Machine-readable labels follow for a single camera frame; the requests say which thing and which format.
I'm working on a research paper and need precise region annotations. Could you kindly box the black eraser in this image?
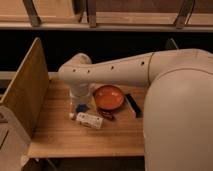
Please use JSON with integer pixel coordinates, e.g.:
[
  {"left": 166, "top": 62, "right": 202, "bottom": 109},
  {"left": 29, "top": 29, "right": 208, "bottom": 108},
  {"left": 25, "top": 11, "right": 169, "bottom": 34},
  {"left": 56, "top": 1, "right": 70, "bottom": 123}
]
[{"left": 125, "top": 94, "right": 142, "bottom": 118}]

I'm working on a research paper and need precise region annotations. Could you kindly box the left wooden side panel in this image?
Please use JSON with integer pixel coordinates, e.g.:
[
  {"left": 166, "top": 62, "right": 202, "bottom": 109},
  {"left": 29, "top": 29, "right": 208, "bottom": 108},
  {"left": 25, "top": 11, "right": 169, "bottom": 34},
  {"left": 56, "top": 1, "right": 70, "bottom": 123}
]
[{"left": 0, "top": 38, "right": 49, "bottom": 142}]

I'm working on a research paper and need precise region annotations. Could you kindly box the white rectangular box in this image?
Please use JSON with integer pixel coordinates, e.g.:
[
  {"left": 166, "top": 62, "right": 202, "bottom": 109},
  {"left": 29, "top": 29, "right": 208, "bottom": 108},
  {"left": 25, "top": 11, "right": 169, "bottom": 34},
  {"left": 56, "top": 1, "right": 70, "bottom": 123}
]
[{"left": 76, "top": 112, "right": 103, "bottom": 129}]

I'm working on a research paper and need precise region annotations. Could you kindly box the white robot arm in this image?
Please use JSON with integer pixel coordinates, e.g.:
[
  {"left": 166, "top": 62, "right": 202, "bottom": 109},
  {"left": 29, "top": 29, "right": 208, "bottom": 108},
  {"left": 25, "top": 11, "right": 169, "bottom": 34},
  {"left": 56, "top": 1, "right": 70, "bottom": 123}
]
[{"left": 59, "top": 49, "right": 213, "bottom": 171}]

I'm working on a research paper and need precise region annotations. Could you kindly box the orange bowl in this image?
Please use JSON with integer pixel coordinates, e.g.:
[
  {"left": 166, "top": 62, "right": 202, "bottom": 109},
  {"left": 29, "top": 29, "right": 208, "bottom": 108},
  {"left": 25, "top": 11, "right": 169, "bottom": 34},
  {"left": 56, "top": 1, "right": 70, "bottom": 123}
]
[{"left": 94, "top": 85, "right": 124, "bottom": 110}]

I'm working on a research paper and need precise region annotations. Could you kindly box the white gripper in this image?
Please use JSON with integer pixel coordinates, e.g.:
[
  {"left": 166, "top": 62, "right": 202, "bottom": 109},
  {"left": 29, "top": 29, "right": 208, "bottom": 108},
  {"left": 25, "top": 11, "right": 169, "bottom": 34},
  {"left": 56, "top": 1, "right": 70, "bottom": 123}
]
[{"left": 70, "top": 83, "right": 91, "bottom": 104}]

